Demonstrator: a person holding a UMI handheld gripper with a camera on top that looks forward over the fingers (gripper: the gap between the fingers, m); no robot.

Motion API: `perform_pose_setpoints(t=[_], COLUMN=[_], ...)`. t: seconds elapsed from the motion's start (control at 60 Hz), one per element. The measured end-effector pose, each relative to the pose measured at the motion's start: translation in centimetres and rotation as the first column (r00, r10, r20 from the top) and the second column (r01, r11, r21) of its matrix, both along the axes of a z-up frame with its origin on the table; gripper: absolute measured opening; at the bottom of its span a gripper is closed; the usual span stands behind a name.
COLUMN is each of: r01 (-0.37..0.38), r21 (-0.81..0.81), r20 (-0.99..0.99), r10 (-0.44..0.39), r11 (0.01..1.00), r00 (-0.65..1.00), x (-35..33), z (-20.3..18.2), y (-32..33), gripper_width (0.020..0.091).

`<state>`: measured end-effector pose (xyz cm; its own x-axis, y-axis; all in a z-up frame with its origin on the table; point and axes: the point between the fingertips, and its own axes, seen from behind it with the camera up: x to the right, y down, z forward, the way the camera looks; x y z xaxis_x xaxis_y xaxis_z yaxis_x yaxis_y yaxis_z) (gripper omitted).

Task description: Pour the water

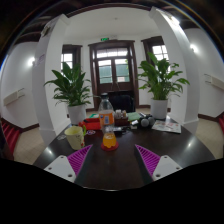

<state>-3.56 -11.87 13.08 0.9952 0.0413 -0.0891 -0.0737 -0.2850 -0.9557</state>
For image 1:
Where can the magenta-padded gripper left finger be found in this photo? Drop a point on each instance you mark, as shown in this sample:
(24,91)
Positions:
(63,166)

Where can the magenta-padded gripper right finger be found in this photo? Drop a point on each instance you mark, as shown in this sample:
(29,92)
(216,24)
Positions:
(165,166)

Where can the orange drink bottle black cap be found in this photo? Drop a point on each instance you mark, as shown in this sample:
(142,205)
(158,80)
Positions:
(107,125)

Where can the clear glass disc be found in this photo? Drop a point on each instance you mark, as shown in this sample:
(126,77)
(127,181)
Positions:
(61,137)

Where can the pale yellow cup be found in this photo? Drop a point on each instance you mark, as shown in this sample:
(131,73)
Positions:
(75,138)

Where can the printed paper sheet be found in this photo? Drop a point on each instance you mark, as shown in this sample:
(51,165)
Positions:
(166,126)

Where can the flat round red coaster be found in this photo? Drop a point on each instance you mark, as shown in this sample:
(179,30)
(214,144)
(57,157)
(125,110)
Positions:
(104,148)

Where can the grey round dumbbells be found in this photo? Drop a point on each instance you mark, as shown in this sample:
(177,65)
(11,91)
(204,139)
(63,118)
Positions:
(146,121)

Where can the red pouch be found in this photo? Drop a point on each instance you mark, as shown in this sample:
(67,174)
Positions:
(91,125)

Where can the green folded cloth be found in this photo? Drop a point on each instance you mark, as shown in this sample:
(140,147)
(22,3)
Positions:
(134,116)

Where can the brown box of small items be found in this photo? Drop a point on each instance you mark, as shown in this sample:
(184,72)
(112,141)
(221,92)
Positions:
(120,119)

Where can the black chair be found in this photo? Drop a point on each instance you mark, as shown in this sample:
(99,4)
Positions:
(123,101)

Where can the leafy plant in white pot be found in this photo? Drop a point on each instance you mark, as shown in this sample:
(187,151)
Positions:
(71,88)
(160,78)

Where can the dark framed window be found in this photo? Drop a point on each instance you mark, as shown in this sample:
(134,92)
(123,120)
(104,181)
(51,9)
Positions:
(160,50)
(68,58)

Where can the green exit sign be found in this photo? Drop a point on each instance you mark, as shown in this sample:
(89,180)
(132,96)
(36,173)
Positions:
(105,39)

